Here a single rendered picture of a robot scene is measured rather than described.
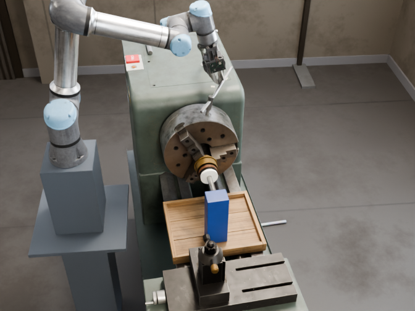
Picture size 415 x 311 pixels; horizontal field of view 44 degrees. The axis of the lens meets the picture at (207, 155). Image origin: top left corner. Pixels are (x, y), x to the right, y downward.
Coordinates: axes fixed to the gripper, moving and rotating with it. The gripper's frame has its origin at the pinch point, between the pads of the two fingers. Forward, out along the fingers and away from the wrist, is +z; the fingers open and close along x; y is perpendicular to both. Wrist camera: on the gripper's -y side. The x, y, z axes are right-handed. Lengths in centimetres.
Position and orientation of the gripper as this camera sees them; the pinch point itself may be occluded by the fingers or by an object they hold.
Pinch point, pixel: (218, 80)
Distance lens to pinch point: 213.9
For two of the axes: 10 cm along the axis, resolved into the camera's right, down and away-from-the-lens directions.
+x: 9.5, -3.0, 0.0
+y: 2.0, 6.2, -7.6
